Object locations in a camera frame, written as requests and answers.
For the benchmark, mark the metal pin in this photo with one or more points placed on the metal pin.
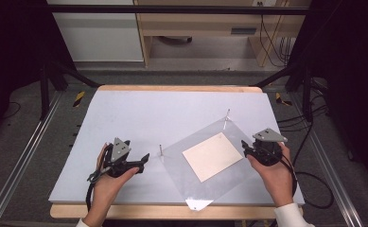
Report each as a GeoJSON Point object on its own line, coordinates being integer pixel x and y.
{"type": "Point", "coordinates": [161, 149]}
{"type": "Point", "coordinates": [226, 118]}

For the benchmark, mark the white board mat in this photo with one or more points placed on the white board mat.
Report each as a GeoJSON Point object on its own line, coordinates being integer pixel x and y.
{"type": "Point", "coordinates": [147, 119]}

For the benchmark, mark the white cabinet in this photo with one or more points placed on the white cabinet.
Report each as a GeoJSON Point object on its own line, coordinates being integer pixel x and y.
{"type": "Point", "coordinates": [99, 34]}

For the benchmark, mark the wooden desk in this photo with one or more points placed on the wooden desk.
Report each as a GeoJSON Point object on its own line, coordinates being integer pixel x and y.
{"type": "Point", "coordinates": [200, 23]}

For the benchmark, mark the clear plastic bag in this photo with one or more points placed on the clear plastic bag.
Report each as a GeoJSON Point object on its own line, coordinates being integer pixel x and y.
{"type": "Point", "coordinates": [184, 179]}

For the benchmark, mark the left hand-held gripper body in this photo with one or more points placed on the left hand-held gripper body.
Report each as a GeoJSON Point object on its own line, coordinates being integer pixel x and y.
{"type": "Point", "coordinates": [119, 150]}

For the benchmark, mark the dark curtain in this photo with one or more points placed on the dark curtain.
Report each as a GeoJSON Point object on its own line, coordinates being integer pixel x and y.
{"type": "Point", "coordinates": [11, 47]}
{"type": "Point", "coordinates": [352, 78]}

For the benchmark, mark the aluminium rail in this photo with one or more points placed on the aluminium rail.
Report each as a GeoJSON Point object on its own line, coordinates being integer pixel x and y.
{"type": "Point", "coordinates": [329, 160]}
{"type": "Point", "coordinates": [24, 151]}

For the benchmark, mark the yellow black tape mark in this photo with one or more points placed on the yellow black tape mark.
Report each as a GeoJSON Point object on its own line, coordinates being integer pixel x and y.
{"type": "Point", "coordinates": [79, 98]}

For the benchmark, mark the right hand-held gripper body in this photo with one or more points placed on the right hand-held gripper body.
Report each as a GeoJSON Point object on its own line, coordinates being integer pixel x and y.
{"type": "Point", "coordinates": [268, 148]}

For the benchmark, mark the person's left hand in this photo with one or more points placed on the person's left hand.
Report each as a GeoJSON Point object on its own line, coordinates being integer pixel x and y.
{"type": "Point", "coordinates": [108, 186]}

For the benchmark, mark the beige card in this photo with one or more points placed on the beige card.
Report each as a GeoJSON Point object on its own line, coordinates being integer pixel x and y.
{"type": "Point", "coordinates": [213, 156]}

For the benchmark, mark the black crossbar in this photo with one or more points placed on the black crossbar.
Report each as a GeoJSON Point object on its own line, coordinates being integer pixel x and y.
{"type": "Point", "coordinates": [172, 9]}

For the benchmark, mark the wooden table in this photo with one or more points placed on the wooden table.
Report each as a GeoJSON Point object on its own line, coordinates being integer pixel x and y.
{"type": "Point", "coordinates": [159, 213]}

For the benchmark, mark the person's right hand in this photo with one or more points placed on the person's right hand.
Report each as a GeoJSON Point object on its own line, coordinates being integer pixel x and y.
{"type": "Point", "coordinates": [276, 179]}

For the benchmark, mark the black metal stand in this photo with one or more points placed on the black metal stand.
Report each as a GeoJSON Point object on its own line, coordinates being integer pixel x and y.
{"type": "Point", "coordinates": [307, 94]}
{"type": "Point", "coordinates": [44, 94]}

